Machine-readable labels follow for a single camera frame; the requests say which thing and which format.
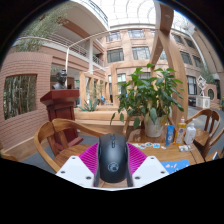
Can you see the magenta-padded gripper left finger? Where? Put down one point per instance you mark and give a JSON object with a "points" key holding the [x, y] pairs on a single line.
{"points": [[72, 170]]}

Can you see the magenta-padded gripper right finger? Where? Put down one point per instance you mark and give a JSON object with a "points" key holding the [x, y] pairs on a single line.
{"points": [[151, 170]]}

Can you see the black computer mouse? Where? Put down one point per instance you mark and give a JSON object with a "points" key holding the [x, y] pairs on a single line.
{"points": [[112, 160]]}

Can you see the blue printed mouse pad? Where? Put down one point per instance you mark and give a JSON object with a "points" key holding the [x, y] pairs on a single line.
{"points": [[180, 165]]}

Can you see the blue squeeze tube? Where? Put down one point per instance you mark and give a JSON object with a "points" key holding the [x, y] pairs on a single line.
{"points": [[170, 135]]}

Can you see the small white plastic case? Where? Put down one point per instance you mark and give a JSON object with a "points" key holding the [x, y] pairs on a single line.
{"points": [[185, 148]]}

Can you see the yellow liquid bottle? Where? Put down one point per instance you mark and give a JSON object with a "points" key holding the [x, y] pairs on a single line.
{"points": [[180, 133]]}

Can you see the white pump bottle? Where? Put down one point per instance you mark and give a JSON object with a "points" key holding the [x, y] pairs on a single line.
{"points": [[190, 135]]}

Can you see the long wooden planter box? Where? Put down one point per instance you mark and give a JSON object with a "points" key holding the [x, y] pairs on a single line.
{"points": [[96, 116]]}

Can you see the agave plant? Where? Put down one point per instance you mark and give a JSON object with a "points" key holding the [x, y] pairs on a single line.
{"points": [[89, 106]]}

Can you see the green potted plant white pot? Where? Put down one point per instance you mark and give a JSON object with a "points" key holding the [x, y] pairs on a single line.
{"points": [[146, 96]]}

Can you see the white sculpture on plinth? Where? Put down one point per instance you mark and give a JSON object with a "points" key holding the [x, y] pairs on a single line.
{"points": [[202, 98]]}

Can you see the dark bust statue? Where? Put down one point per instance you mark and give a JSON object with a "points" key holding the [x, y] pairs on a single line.
{"points": [[60, 80]]}

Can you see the dark red wooden pedestal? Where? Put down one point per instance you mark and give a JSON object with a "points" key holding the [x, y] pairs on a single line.
{"points": [[61, 103]]}

